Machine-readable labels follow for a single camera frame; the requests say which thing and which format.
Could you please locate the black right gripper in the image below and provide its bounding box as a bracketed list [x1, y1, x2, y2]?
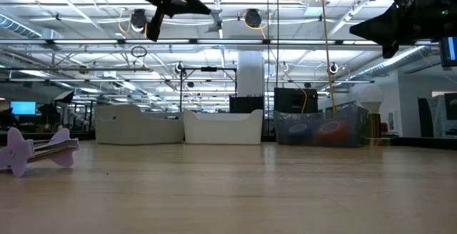
[350, 0, 457, 59]

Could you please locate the red tape roll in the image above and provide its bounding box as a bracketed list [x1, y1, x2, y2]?
[313, 120, 351, 146]

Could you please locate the dark blue tape roll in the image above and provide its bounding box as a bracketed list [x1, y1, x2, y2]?
[287, 122, 312, 145]

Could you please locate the lilac staple remover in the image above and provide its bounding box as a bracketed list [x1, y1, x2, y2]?
[0, 126, 80, 178]

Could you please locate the white bulb brass lamp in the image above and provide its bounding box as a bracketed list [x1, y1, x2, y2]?
[358, 85, 393, 146]

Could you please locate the black computer monitor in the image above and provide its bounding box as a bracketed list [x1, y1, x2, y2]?
[438, 36, 457, 68]

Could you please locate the black standing panel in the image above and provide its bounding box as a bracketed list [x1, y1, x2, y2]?
[417, 97, 435, 138]

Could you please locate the long ceiling light strip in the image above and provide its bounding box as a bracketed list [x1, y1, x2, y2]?
[0, 38, 440, 46]

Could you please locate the brown translucent plastic bin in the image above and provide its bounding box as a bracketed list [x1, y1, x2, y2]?
[273, 105, 369, 148]

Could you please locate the long black perforated box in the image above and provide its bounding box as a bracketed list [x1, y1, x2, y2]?
[229, 96, 266, 114]

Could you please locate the white plastic bin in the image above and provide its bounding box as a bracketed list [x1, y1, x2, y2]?
[183, 108, 264, 146]

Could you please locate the grey plastic bin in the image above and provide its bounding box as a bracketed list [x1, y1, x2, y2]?
[94, 104, 186, 145]

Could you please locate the black studio softbox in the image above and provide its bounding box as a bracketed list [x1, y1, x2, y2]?
[52, 89, 76, 105]

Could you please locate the distant blue lit monitor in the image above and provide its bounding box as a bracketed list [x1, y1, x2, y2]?
[9, 101, 37, 116]

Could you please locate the black ceiling cable reel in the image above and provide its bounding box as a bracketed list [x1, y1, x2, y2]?
[243, 8, 267, 30]
[129, 8, 158, 39]

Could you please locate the hanging yellow cable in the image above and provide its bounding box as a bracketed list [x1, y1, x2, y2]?
[319, 0, 338, 116]

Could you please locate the black metal stand frame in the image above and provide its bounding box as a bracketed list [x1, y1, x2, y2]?
[178, 66, 238, 113]

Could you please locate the curved yellow reel cable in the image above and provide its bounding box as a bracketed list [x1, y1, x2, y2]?
[242, 12, 308, 115]

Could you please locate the black aluminium table frame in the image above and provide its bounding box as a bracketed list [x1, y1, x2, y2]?
[0, 130, 457, 148]

